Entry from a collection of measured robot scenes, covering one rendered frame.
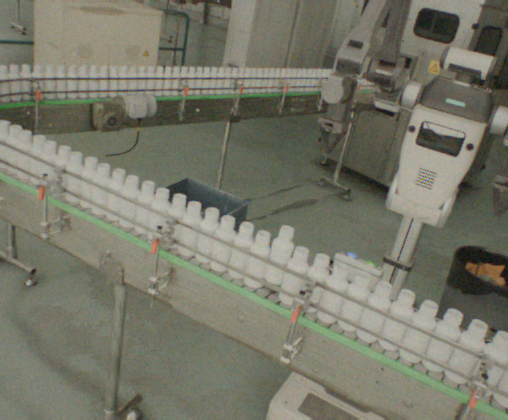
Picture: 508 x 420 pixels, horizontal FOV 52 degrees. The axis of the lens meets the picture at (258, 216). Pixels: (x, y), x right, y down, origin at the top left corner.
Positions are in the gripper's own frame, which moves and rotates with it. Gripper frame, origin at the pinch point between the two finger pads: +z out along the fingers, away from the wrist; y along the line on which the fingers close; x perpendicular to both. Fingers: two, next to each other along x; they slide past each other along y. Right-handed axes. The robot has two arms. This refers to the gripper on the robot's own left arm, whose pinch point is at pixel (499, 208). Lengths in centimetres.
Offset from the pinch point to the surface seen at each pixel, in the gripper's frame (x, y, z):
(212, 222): 69, -16, 26
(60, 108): 209, 60, 42
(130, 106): 186, 87, 38
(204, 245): 70, -17, 33
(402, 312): 11.6, -16.9, 27.7
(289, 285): 41, -18, 33
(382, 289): 18.0, -16.8, 23.9
